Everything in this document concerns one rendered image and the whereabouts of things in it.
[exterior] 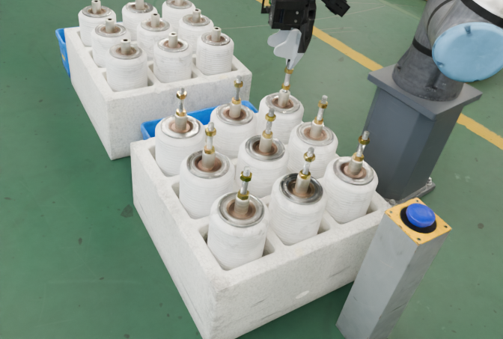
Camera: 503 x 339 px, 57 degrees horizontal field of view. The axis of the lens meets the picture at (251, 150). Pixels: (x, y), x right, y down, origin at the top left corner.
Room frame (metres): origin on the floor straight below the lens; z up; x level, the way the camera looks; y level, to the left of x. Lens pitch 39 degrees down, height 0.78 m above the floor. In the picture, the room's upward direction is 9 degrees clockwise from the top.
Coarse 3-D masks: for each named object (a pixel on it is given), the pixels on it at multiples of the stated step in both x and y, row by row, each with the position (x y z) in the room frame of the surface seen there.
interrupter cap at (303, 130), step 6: (300, 126) 0.76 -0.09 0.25; (306, 126) 0.76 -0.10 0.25; (324, 126) 0.77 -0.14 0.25; (300, 132) 0.74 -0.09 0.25; (306, 132) 0.75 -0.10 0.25; (324, 132) 0.75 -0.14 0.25; (330, 132) 0.76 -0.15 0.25; (300, 138) 0.72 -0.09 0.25; (306, 138) 0.72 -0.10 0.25; (312, 138) 0.73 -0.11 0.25; (318, 138) 0.73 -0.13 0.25; (324, 138) 0.73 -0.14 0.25; (330, 138) 0.74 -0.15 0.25; (312, 144) 0.71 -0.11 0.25; (318, 144) 0.71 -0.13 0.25; (324, 144) 0.71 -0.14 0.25
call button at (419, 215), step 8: (408, 208) 0.49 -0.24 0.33; (416, 208) 0.49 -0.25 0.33; (424, 208) 0.49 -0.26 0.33; (408, 216) 0.48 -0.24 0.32; (416, 216) 0.47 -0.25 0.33; (424, 216) 0.48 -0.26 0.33; (432, 216) 0.48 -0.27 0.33; (416, 224) 0.47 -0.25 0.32; (424, 224) 0.47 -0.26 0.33; (432, 224) 0.47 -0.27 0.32
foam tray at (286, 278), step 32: (160, 192) 0.60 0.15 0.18; (160, 224) 0.58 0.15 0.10; (192, 224) 0.53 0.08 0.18; (320, 224) 0.59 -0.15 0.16; (352, 224) 0.59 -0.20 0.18; (160, 256) 0.59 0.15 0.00; (192, 256) 0.47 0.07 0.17; (288, 256) 0.49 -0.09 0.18; (320, 256) 0.52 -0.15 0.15; (352, 256) 0.58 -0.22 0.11; (192, 288) 0.47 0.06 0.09; (224, 288) 0.41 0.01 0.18; (256, 288) 0.45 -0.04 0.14; (288, 288) 0.49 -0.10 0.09; (320, 288) 0.54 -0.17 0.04; (224, 320) 0.42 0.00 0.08; (256, 320) 0.46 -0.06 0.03
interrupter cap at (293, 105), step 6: (270, 96) 0.86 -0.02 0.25; (276, 96) 0.86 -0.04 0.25; (270, 102) 0.83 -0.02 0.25; (276, 102) 0.84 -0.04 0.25; (288, 102) 0.85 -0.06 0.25; (294, 102) 0.85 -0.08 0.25; (276, 108) 0.82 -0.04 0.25; (282, 108) 0.82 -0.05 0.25; (288, 108) 0.82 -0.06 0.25; (294, 108) 0.83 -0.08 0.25
